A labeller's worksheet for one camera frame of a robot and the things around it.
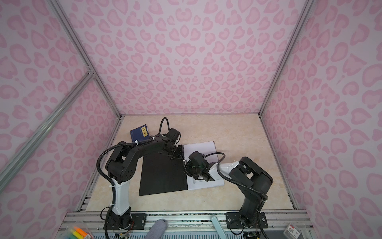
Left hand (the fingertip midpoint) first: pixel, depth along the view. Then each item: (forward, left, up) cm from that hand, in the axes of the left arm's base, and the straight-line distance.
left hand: (185, 155), depth 96 cm
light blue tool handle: (-39, -17, +3) cm, 43 cm away
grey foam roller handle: (-39, +11, +2) cm, 41 cm away
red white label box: (-41, -51, +1) cm, 65 cm away
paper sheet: (+4, -16, 0) cm, 16 cm away
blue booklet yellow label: (+20, +34, -1) cm, 39 cm away
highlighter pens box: (-40, +49, +1) cm, 63 cm away
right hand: (-11, +1, +2) cm, 11 cm away
